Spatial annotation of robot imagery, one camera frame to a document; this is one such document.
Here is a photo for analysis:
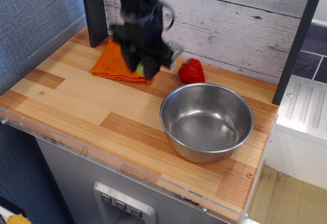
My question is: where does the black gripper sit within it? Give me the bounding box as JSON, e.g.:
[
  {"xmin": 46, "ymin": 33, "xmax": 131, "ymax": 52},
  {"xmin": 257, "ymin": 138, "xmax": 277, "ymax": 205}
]
[{"xmin": 110, "ymin": 2, "xmax": 175, "ymax": 80}]

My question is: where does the green handled grey spatula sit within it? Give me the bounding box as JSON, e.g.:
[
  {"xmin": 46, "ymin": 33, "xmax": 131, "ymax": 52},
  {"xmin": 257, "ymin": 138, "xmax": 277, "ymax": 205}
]
[{"xmin": 136, "ymin": 40, "xmax": 184, "ymax": 77}]

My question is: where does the stainless steel bowl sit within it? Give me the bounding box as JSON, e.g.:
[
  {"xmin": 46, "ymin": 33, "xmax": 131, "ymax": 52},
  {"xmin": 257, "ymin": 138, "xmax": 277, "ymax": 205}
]
[{"xmin": 159, "ymin": 83, "xmax": 254, "ymax": 164}]

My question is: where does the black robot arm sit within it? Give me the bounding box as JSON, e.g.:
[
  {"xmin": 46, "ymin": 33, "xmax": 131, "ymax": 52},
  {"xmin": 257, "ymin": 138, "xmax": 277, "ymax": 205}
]
[{"xmin": 111, "ymin": 0, "xmax": 173, "ymax": 80}]

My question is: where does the clear acrylic table edge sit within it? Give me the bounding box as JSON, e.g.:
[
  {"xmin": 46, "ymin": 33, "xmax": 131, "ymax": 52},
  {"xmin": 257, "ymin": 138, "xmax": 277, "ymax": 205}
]
[{"xmin": 1, "ymin": 99, "xmax": 278, "ymax": 223}]

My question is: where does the orange folded cloth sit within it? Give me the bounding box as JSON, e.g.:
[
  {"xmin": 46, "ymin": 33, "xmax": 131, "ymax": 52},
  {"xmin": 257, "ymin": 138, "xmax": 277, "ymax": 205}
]
[{"xmin": 91, "ymin": 37, "xmax": 151, "ymax": 85}]

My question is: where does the red toy strawberry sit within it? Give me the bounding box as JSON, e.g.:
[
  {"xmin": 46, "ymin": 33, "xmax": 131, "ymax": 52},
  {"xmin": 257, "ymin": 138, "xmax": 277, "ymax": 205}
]
[{"xmin": 178, "ymin": 58, "xmax": 205, "ymax": 83}]

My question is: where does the grey cabinet with dispenser panel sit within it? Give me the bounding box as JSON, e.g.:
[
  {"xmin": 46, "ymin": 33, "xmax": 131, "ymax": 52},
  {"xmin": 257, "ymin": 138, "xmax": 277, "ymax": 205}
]
[{"xmin": 36, "ymin": 139, "xmax": 221, "ymax": 223}]

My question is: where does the white ribbed box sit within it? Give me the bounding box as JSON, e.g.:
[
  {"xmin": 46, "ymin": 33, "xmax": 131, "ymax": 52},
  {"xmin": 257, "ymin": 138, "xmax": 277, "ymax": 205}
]
[{"xmin": 265, "ymin": 76, "xmax": 326, "ymax": 189}]

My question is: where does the yellow object bottom left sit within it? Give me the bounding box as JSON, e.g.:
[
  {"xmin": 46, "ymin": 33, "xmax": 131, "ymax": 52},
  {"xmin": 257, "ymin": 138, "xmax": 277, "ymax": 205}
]
[{"xmin": 6, "ymin": 214, "xmax": 31, "ymax": 224}]

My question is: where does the dark grey right post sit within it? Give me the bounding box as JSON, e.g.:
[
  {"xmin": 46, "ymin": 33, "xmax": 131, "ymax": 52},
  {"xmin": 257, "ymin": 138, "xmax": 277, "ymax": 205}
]
[{"xmin": 272, "ymin": 0, "xmax": 319, "ymax": 106}]

